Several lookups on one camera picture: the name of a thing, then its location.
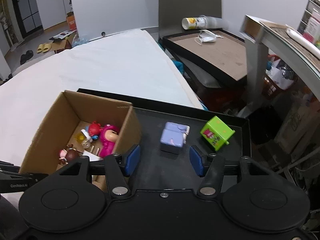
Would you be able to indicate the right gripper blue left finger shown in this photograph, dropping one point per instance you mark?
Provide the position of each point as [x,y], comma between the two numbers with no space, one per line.
[118,169]

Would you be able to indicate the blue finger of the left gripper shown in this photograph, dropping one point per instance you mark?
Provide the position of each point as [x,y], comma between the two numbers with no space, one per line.
[12,181]

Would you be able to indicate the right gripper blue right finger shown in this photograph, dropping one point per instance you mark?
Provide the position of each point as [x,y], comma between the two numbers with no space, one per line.
[210,168]

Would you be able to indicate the green cube toy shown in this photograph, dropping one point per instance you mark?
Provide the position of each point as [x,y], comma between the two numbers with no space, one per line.
[217,133]

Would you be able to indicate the pink bear figure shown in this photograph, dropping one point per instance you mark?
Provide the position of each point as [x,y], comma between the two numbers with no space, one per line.
[108,138]

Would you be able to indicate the yellow clear small toy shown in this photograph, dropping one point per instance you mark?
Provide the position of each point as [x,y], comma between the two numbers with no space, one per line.
[84,139]

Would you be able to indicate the red hair doll figure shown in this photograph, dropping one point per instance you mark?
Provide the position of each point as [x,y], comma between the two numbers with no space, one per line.
[94,130]

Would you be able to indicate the lavender block toy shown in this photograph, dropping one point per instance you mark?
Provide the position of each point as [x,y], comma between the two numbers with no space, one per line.
[174,137]

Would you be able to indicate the brown hair doll figure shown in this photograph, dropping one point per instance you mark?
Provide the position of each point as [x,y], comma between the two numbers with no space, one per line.
[69,154]

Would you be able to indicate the brown cardboard box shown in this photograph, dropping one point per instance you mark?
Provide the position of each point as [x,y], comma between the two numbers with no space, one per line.
[71,112]

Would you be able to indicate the white plug charger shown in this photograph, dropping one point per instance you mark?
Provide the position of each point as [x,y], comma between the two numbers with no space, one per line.
[90,153]

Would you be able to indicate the black tray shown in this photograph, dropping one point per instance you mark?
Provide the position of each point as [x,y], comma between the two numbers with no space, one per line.
[158,170]

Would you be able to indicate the orange laundry basket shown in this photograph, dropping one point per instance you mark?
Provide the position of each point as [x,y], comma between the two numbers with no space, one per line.
[270,88]

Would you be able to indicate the black slippers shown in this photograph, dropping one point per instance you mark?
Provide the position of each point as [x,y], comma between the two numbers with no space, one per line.
[25,57]

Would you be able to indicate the white face mask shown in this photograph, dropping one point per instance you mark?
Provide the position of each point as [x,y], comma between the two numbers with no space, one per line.
[206,36]

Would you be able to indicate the yellow slippers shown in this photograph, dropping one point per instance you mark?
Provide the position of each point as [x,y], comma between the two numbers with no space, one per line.
[44,48]

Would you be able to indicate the cardboard box on floor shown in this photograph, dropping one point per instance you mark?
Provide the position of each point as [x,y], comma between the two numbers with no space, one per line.
[61,45]

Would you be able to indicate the stack of paper cups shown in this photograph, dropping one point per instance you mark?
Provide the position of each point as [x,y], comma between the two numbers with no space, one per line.
[203,22]

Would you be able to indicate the patterned desk mat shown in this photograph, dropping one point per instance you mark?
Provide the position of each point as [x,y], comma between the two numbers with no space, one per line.
[294,39]

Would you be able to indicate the orange box on floor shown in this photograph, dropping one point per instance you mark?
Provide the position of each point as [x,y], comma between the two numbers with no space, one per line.
[71,20]

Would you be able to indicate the grey chair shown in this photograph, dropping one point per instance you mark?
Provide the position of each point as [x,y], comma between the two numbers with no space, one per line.
[171,13]

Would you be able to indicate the brown board black frame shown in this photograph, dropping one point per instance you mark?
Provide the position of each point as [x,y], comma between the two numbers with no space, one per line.
[224,59]

